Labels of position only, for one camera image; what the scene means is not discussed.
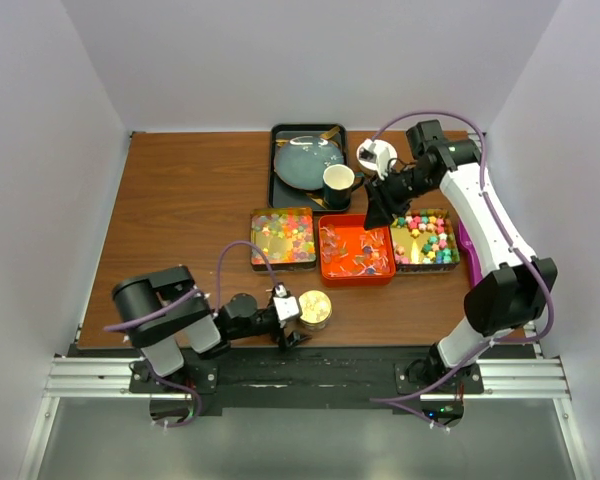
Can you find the black serving tray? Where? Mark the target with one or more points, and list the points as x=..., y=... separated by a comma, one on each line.
x=280, y=195

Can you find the star candy tin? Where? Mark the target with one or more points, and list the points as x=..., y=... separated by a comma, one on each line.
x=424, y=242

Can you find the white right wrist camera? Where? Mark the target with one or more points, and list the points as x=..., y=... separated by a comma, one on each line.
x=372, y=155

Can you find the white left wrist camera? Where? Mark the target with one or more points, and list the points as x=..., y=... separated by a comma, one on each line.
x=286, y=305

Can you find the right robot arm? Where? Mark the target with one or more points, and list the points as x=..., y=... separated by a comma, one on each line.
x=515, y=287

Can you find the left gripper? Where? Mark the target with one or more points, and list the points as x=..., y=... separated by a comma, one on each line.
x=284, y=341

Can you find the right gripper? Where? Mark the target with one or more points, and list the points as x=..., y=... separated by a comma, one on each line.
x=381, y=203

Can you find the dark green mug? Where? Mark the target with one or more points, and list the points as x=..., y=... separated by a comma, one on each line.
x=339, y=182

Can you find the clear glass jar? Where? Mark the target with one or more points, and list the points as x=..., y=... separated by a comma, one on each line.
x=315, y=323

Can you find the white ceramic bowl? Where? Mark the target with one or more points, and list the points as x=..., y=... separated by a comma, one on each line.
x=392, y=150

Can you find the gold spoon on tray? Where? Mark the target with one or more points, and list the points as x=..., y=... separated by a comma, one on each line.
x=327, y=135

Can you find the gummy candy tin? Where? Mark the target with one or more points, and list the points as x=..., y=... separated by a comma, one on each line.
x=285, y=236

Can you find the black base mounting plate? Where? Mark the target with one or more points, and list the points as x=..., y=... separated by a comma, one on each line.
x=311, y=378

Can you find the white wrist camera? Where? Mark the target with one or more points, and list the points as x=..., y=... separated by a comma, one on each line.
x=286, y=305
x=372, y=155

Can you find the blue-grey ceramic plate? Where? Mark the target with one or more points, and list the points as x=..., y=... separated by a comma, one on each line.
x=301, y=162

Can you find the orange plastic candy box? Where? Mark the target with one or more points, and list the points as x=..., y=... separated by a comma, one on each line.
x=352, y=256

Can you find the purple plastic scoop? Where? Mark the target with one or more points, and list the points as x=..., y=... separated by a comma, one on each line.
x=468, y=247

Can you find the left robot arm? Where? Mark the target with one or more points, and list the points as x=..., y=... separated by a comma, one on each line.
x=171, y=323

